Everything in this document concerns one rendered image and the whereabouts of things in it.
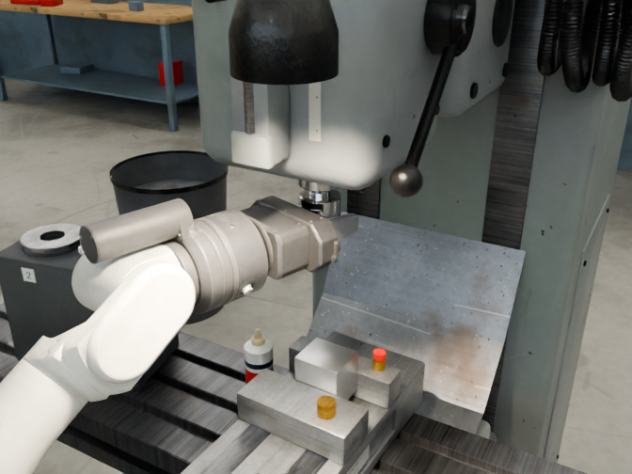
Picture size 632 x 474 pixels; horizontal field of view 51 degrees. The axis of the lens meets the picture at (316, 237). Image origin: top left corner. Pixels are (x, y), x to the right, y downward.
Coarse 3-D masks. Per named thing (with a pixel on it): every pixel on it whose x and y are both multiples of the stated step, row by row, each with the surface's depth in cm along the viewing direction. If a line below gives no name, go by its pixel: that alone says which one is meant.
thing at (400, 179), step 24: (432, 0) 61; (456, 0) 61; (432, 24) 62; (456, 24) 61; (432, 48) 64; (456, 48) 63; (432, 96) 61; (432, 120) 61; (408, 168) 59; (408, 192) 59
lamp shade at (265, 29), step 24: (240, 0) 41; (264, 0) 40; (288, 0) 40; (312, 0) 41; (240, 24) 41; (264, 24) 40; (288, 24) 40; (312, 24) 41; (336, 24) 43; (240, 48) 42; (264, 48) 41; (288, 48) 40; (312, 48) 41; (336, 48) 43; (240, 72) 42; (264, 72) 41; (288, 72) 41; (312, 72) 42; (336, 72) 44
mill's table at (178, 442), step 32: (0, 320) 115; (0, 352) 106; (192, 352) 106; (224, 352) 106; (160, 384) 99; (192, 384) 99; (224, 384) 99; (96, 416) 93; (128, 416) 93; (160, 416) 94; (192, 416) 93; (224, 416) 93; (416, 416) 93; (96, 448) 95; (128, 448) 91; (160, 448) 87; (192, 448) 87; (416, 448) 87; (448, 448) 87; (480, 448) 87; (512, 448) 87
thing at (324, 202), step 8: (304, 192) 74; (336, 192) 74; (304, 200) 72; (312, 200) 71; (320, 200) 71; (328, 200) 71; (336, 200) 72; (312, 208) 72; (320, 208) 71; (328, 208) 72
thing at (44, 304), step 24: (24, 240) 97; (48, 240) 100; (72, 240) 97; (0, 264) 96; (24, 264) 95; (48, 264) 93; (72, 264) 93; (24, 288) 97; (48, 288) 95; (24, 312) 99; (48, 312) 97; (72, 312) 95; (24, 336) 101; (48, 336) 99; (144, 384) 99
